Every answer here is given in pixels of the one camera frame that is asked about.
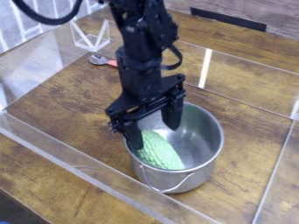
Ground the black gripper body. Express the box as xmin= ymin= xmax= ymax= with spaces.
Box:
xmin=106 ymin=66 xmax=186 ymax=134

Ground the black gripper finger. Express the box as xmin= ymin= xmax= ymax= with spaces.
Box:
xmin=126 ymin=122 xmax=144 ymax=151
xmin=162 ymin=99 xmax=183 ymax=130

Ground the green bumpy toy vegetable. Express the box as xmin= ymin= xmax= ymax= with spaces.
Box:
xmin=135 ymin=130 xmax=184 ymax=171

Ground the silver metal pot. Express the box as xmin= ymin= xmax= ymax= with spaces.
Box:
xmin=127 ymin=102 xmax=224 ymax=193

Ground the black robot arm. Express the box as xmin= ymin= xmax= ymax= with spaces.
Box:
xmin=107 ymin=0 xmax=186 ymax=150

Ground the red handled metal spoon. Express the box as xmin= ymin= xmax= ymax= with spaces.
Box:
xmin=88 ymin=54 xmax=118 ymax=67

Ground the clear acrylic enclosure panel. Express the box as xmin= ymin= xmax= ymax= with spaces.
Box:
xmin=0 ymin=111 xmax=220 ymax=224

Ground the black cable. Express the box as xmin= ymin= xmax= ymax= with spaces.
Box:
xmin=11 ymin=0 xmax=84 ymax=26

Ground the black strip on wall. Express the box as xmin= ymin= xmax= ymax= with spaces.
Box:
xmin=191 ymin=7 xmax=267 ymax=32

